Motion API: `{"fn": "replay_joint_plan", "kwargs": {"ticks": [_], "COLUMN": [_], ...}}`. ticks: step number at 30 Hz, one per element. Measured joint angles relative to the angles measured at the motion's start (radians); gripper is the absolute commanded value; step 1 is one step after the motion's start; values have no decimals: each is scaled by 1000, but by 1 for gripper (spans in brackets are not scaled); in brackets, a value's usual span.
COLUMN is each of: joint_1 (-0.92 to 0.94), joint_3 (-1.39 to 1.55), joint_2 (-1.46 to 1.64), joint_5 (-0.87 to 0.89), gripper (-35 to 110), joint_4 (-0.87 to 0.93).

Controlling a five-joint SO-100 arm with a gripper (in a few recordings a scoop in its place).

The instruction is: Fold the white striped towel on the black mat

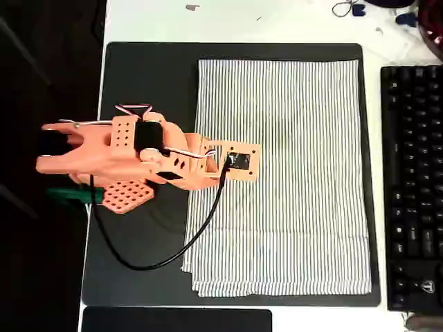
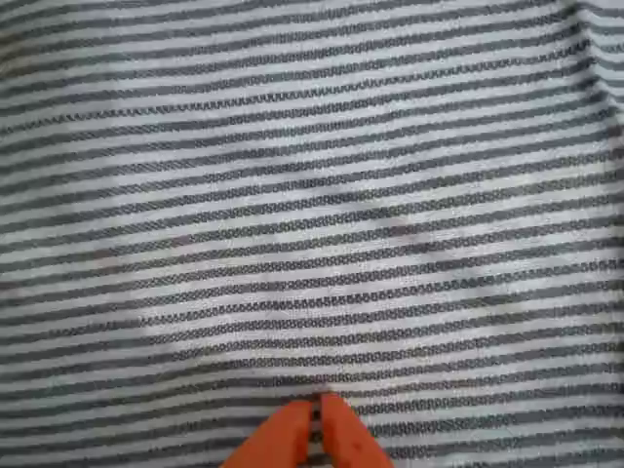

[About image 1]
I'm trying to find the striped white cloth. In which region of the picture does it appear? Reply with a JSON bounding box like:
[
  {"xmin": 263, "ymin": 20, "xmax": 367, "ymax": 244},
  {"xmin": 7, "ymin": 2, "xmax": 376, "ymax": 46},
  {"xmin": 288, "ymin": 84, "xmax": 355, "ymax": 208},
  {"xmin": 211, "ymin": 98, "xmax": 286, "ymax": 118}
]
[{"xmin": 180, "ymin": 58, "xmax": 373, "ymax": 298}]

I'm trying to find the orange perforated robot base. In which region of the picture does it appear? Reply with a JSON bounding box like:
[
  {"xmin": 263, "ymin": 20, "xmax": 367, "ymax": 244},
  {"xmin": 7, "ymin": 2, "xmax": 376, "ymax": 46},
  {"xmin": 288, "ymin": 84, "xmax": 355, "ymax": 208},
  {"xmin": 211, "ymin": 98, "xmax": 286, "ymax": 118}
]
[{"xmin": 100, "ymin": 179, "xmax": 156, "ymax": 215}]

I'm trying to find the large black desk mat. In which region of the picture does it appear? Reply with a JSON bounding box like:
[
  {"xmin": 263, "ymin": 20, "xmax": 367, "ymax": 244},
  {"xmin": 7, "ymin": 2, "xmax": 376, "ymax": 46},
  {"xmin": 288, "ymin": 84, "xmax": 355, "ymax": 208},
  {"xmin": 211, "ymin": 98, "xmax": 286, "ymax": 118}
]
[{"xmin": 81, "ymin": 41, "xmax": 381, "ymax": 308}]

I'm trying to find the green table clamp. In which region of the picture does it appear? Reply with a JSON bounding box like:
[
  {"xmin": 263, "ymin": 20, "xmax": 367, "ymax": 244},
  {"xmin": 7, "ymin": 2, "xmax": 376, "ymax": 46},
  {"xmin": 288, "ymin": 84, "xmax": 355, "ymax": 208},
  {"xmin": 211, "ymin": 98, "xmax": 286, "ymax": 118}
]
[{"xmin": 46, "ymin": 186, "xmax": 105, "ymax": 210}]

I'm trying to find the small black pad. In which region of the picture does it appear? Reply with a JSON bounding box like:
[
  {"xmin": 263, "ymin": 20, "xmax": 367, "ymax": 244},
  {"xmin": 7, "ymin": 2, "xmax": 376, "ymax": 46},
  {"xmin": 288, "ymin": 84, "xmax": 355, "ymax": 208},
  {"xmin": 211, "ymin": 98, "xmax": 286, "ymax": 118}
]
[{"xmin": 81, "ymin": 308, "xmax": 273, "ymax": 332}]

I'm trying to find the grey metal furniture leg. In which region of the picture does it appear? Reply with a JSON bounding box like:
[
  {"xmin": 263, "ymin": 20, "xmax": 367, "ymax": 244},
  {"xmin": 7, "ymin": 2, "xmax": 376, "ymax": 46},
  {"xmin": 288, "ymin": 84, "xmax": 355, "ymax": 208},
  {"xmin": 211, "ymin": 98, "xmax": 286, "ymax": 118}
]
[
  {"xmin": 0, "ymin": 183, "xmax": 39, "ymax": 221},
  {"xmin": 0, "ymin": 16, "xmax": 53, "ymax": 86}
]

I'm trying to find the black computer keyboard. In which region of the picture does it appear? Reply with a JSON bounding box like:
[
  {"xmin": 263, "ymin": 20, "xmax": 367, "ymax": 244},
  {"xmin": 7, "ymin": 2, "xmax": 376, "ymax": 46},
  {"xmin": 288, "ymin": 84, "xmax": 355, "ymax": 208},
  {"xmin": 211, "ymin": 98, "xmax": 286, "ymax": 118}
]
[{"xmin": 379, "ymin": 64, "xmax": 443, "ymax": 312}]

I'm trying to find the dark red round container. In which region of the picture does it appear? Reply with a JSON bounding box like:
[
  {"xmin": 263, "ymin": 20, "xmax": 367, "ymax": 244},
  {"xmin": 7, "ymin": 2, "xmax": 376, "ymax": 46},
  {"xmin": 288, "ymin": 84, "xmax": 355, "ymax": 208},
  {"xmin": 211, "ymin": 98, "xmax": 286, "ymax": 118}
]
[{"xmin": 417, "ymin": 0, "xmax": 443, "ymax": 65}]

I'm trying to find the brown rounded object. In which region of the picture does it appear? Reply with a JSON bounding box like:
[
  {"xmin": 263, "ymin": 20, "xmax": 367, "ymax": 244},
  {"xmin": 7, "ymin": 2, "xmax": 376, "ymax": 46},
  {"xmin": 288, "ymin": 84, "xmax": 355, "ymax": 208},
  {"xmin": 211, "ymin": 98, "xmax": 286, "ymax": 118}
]
[{"xmin": 404, "ymin": 313, "xmax": 443, "ymax": 332}]

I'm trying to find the white red gripper servo wire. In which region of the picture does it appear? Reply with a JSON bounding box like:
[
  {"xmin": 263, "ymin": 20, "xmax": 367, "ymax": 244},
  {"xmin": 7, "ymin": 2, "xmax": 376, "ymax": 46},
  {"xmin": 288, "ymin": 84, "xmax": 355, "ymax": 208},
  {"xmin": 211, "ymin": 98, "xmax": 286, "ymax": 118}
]
[{"xmin": 161, "ymin": 145, "xmax": 219, "ymax": 162}]

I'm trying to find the orange camera mount plate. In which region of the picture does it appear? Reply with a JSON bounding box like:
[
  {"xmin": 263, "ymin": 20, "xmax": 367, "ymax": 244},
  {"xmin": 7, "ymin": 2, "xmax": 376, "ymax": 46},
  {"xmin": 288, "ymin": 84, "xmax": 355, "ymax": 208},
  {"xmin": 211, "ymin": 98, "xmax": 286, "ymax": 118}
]
[{"xmin": 207, "ymin": 139, "xmax": 262, "ymax": 183}]

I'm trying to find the white red looped servo wire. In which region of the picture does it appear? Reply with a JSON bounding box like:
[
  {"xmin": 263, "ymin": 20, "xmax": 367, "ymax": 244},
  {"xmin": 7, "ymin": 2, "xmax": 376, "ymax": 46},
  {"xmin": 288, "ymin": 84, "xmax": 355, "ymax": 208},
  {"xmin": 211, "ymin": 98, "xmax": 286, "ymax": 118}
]
[{"xmin": 115, "ymin": 102, "xmax": 155, "ymax": 122}]

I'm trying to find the white red forearm servo wire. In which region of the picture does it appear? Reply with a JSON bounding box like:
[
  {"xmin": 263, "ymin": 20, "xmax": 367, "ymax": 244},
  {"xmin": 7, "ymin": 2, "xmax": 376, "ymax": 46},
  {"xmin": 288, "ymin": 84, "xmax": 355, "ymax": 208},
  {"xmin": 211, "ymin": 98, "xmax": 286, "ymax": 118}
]
[{"xmin": 59, "ymin": 118, "xmax": 116, "ymax": 129}]

